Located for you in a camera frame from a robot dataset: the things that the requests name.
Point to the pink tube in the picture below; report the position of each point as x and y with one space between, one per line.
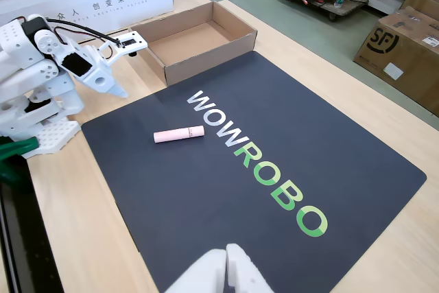
178 134

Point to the SF cardboard shipping box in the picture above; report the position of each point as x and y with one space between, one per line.
398 56

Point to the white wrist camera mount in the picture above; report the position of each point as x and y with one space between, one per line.
132 40

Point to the white perforated base plate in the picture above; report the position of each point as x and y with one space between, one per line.
55 138

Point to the black aluminium rail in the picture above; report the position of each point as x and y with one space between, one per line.
20 238

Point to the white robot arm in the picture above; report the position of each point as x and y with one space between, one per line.
20 77

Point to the dark WOWROBO mat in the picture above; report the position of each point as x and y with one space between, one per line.
205 204

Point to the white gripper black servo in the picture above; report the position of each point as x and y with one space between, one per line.
103 82

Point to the green clamp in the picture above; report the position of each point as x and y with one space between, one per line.
13 150

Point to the open cardboard box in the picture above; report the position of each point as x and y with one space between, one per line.
192 66

